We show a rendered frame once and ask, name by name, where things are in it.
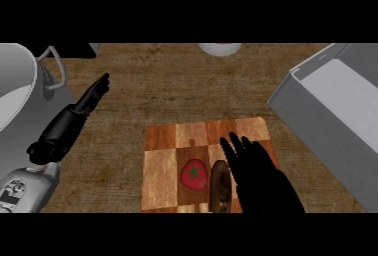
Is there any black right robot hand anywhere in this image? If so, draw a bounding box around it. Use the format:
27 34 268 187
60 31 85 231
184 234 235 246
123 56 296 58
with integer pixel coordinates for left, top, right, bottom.
218 131 308 214

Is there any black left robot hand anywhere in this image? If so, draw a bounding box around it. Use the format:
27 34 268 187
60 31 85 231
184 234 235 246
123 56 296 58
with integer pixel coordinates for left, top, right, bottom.
26 72 113 166

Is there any red tomato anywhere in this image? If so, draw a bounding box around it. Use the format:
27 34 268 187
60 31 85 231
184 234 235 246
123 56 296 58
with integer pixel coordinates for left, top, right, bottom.
179 158 210 191

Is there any checkered wooden cutting board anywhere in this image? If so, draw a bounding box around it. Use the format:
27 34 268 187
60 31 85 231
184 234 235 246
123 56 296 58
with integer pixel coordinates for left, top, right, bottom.
141 116 281 214

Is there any grey cardboard box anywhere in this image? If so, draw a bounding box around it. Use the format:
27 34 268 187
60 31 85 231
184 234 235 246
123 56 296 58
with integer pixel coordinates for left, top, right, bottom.
266 42 378 214

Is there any brown potato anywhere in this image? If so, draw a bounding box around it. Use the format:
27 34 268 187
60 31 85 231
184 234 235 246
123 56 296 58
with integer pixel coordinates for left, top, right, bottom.
209 159 234 214

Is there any large grey metal pot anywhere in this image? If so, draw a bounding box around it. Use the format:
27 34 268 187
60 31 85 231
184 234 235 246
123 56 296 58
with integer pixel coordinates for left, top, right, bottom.
0 42 80 174

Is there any white round bowl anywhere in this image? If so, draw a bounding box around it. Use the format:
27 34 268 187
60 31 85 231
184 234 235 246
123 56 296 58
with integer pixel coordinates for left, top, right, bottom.
198 42 244 57

